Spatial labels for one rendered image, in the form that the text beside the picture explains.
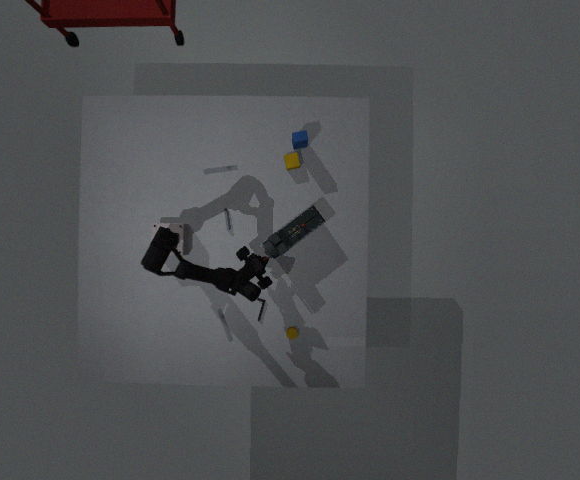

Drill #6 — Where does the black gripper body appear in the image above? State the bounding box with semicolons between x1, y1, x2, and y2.
236;246;272;290

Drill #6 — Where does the blue block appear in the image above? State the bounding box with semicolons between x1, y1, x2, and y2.
292;130;308;149

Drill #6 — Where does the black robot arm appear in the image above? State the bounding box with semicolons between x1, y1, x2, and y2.
141;226;266;302

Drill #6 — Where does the yellow cube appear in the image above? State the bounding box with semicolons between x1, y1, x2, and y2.
284;152;300;170

